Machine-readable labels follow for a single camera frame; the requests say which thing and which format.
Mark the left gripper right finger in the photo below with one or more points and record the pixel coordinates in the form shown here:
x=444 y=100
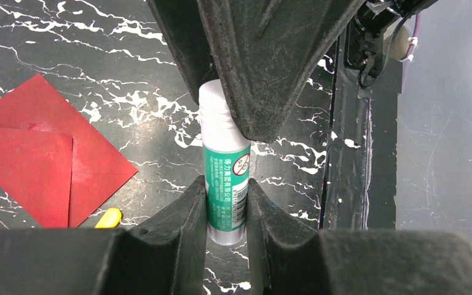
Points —
x=288 y=257

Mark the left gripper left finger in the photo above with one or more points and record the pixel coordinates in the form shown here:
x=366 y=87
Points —
x=165 y=254

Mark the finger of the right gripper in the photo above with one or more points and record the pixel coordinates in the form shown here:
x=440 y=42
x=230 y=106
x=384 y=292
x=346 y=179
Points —
x=265 y=51
x=182 y=29

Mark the green white glue stick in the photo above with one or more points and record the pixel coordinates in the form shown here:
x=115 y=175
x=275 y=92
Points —
x=226 y=154

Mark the red envelope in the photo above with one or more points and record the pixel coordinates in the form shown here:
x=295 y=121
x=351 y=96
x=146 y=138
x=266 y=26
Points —
x=53 y=162

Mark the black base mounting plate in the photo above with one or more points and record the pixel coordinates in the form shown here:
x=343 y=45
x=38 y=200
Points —
x=360 y=176

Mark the yellow handled screwdriver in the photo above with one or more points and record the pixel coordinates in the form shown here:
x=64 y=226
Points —
x=110 y=219

